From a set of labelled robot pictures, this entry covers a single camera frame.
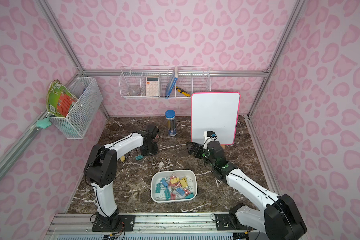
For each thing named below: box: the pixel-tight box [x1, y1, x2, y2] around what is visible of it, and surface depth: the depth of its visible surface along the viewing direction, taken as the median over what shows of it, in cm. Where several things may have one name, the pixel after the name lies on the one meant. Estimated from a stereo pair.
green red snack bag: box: [46, 79, 78, 118], surface depth 73 cm
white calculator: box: [146, 76, 160, 96], surface depth 97 cm
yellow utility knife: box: [175, 86, 191, 98], surface depth 100 cm
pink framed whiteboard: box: [191, 92, 241, 146], surface depth 90 cm
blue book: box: [165, 67, 178, 99], surface depth 90 cm
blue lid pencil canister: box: [165, 109, 178, 137], surface depth 98 cm
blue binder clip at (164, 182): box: [160, 177, 169, 188], surface depth 85 cm
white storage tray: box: [150, 169, 198, 203], surface depth 84 cm
